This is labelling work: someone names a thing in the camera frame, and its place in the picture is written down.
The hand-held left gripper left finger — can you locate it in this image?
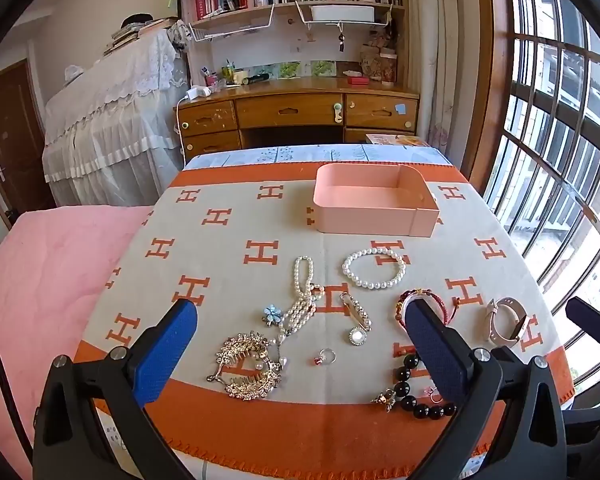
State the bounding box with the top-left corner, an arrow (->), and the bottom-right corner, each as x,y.
32,297 -> 199,480

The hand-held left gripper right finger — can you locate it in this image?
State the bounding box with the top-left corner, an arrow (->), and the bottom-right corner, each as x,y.
404,296 -> 568,480

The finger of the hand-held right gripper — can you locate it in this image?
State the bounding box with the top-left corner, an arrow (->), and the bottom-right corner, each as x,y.
565,296 -> 600,347

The black bead bracelet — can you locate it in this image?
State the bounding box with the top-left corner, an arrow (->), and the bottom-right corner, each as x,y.
392,352 -> 458,421

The red braided bracelet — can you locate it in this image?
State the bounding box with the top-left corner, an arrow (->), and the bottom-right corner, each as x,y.
394,288 -> 462,332

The small gold bee brooch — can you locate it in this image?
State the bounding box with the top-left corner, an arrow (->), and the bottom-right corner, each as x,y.
371,390 -> 398,413

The gold rhinestone hair comb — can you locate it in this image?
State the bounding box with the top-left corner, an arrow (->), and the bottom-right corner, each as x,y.
216,331 -> 287,401

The gold pin brooch with pearl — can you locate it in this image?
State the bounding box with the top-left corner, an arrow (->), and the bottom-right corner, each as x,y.
339,291 -> 372,346

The round white pearl bracelet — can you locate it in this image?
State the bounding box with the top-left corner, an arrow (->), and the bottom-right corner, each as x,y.
342,248 -> 407,291

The blue flower brooch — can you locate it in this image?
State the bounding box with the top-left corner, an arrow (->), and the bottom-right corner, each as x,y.
261,304 -> 286,328

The long multi-strand pearl bracelet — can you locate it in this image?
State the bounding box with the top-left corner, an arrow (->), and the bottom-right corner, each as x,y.
278,256 -> 326,337

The pink plastic tray box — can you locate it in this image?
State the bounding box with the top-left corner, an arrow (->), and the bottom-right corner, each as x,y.
311,162 -> 440,237

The beige and orange printed blanket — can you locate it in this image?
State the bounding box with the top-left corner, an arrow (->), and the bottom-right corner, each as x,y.
72,160 -> 576,468

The pink bed quilt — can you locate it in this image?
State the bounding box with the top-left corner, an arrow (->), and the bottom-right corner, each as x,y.
0,205 -> 156,461

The window with metal grille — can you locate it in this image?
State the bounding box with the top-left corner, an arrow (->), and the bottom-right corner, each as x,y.
480,0 -> 600,396

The orange magazine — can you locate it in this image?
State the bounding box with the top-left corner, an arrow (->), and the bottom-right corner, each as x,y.
365,133 -> 428,149

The light blue patterned sheet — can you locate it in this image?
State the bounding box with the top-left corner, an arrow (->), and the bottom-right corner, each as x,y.
182,144 -> 453,171

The piano under white lace cover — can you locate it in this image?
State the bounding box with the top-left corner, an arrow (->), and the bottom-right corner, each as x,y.
42,17 -> 188,207

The brown wooden door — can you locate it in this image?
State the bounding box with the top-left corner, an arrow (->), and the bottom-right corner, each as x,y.
0,58 -> 57,221

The wooden desk with drawers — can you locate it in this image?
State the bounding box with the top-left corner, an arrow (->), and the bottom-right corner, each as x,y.
174,77 -> 421,168

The pale floral curtain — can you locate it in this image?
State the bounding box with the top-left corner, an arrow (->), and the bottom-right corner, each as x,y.
407,0 -> 491,171

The stack of books on piano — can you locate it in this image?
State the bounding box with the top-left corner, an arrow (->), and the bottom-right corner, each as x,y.
102,15 -> 179,56

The white storage box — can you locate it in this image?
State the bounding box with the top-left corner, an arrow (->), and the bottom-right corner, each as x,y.
310,4 -> 388,23

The row of red books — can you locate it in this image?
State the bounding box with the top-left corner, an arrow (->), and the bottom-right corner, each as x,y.
195,0 -> 248,20

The black cable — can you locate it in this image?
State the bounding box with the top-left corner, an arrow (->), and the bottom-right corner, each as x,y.
0,317 -> 33,456

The white charger with cable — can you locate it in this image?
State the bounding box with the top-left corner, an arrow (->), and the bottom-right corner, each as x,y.
177,86 -> 213,158

